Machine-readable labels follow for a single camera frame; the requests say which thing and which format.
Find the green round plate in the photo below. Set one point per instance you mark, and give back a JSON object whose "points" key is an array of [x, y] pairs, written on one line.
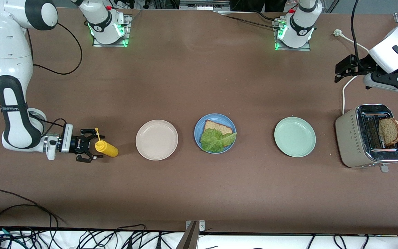
{"points": [[295, 137]]}

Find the green lettuce leaf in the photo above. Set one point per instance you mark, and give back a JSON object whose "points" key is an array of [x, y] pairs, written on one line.
{"points": [[216, 141]]}

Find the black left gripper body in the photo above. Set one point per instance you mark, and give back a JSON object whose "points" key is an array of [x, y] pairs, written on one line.
{"points": [[364, 64]]}

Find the beige round plate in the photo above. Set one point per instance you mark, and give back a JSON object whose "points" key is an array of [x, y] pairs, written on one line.
{"points": [[157, 140]]}

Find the grey metal bracket plate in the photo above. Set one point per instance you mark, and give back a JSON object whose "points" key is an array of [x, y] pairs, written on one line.
{"points": [[201, 226]]}

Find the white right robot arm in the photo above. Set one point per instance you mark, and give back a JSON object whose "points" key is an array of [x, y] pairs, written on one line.
{"points": [[12, 52]]}

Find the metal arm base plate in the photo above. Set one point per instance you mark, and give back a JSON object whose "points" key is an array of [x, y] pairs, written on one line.
{"points": [[290, 49], [111, 45]]}

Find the yellow squeeze bottle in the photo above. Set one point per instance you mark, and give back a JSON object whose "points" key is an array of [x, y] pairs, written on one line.
{"points": [[109, 149]]}

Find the grey metal rail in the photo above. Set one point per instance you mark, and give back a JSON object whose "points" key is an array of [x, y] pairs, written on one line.
{"points": [[202, 4]]}

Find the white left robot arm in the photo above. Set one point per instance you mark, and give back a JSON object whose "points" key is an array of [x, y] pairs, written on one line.
{"points": [[302, 24]]}

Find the beige chrome toaster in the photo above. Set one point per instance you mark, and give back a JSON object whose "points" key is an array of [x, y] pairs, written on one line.
{"points": [[349, 138]]}

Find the brown bread slice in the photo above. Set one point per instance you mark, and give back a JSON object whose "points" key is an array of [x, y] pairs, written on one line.
{"points": [[390, 131], [219, 126]]}

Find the grey metal post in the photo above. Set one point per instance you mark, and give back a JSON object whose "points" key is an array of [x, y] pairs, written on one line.
{"points": [[189, 238]]}

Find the blue round plate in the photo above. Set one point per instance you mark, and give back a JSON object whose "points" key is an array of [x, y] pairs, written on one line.
{"points": [[199, 131]]}

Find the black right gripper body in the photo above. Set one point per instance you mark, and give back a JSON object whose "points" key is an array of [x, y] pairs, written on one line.
{"points": [[73, 143]]}

